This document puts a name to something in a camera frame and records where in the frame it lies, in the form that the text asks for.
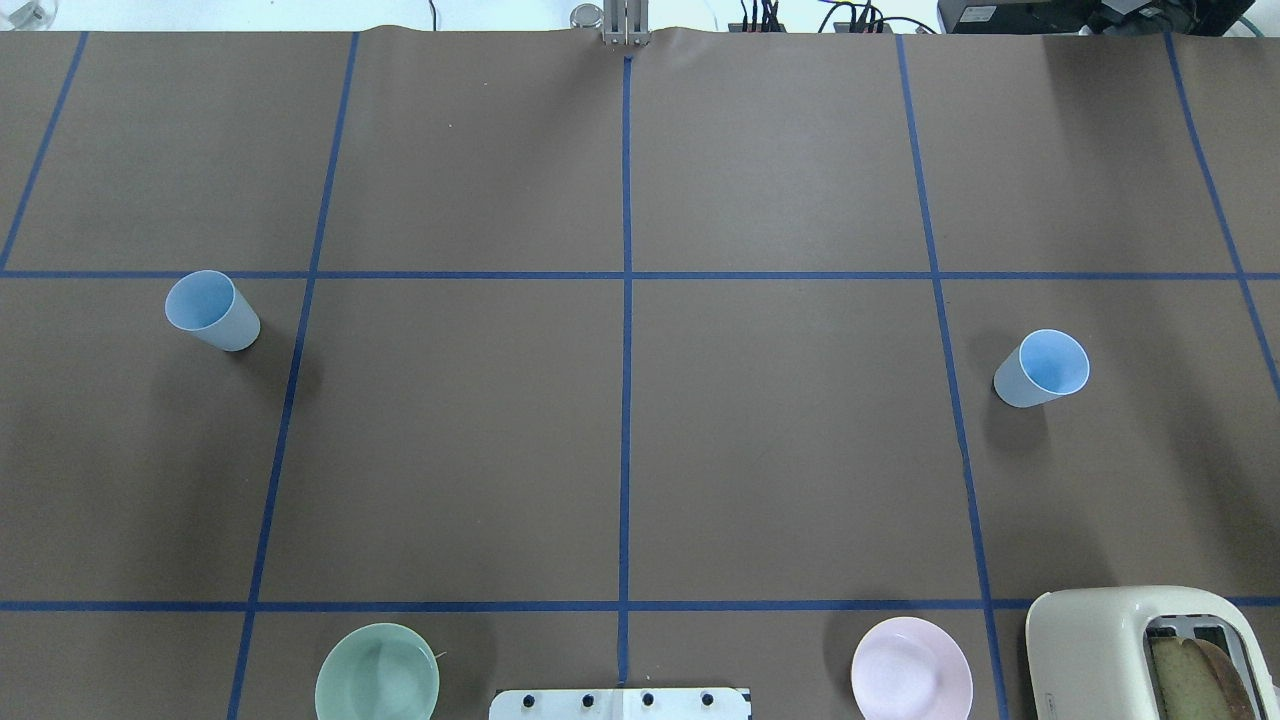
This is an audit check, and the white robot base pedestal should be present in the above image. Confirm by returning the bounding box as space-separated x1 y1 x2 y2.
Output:
488 687 753 719

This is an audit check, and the bread slice in toaster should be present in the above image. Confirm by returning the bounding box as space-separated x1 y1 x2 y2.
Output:
1149 635 1257 719

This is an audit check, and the light blue cup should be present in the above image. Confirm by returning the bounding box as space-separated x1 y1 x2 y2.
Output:
993 329 1091 407
164 270 261 352

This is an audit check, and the aluminium camera post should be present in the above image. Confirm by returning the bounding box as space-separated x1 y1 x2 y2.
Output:
600 0 652 47

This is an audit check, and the orange black usb hub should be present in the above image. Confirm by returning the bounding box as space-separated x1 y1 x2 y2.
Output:
730 0 786 35

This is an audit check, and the pink bowl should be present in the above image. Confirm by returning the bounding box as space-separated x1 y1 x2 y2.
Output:
849 616 974 719

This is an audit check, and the cream toaster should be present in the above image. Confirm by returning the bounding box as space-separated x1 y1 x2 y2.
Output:
1025 585 1277 719

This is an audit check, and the green bowl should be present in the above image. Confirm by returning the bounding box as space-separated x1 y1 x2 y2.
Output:
314 623 442 719

